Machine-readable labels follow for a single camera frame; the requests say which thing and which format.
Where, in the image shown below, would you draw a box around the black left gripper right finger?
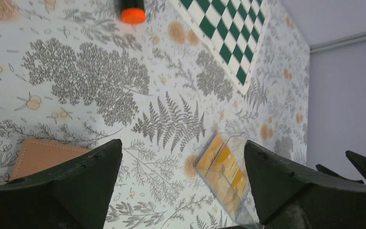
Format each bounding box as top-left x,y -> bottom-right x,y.
244,140 -> 366,229

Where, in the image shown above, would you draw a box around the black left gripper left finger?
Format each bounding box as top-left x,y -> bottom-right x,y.
0,139 -> 122,229

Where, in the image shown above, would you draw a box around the tan leather card holder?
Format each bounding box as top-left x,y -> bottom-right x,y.
9,138 -> 89,181

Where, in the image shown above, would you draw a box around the yellow credit cards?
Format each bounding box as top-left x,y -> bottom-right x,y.
197,135 -> 249,216

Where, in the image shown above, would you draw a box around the clear acrylic card box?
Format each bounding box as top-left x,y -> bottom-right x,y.
194,132 -> 261,226

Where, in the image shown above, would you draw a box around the floral patterned table mat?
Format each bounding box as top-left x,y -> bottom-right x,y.
0,0 -> 309,229

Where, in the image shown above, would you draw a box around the green white checkerboard mat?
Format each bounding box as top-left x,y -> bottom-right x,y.
170,0 -> 271,95

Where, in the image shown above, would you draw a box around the black marker orange cap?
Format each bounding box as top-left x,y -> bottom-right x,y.
120,0 -> 146,25

